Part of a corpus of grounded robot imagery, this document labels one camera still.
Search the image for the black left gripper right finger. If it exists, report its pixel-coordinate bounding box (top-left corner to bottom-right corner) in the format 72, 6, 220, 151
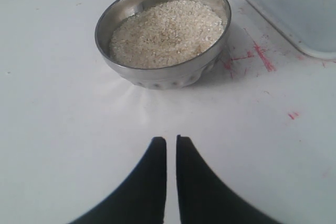
176, 135, 278, 223

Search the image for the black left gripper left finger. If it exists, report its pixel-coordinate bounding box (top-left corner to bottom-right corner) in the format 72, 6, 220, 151
72, 137, 167, 223

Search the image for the steel bowl of rice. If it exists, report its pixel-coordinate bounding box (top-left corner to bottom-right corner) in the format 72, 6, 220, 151
94, 0, 232, 90

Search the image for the white plastic tray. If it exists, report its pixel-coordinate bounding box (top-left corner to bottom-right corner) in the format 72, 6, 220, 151
246, 0, 335, 60

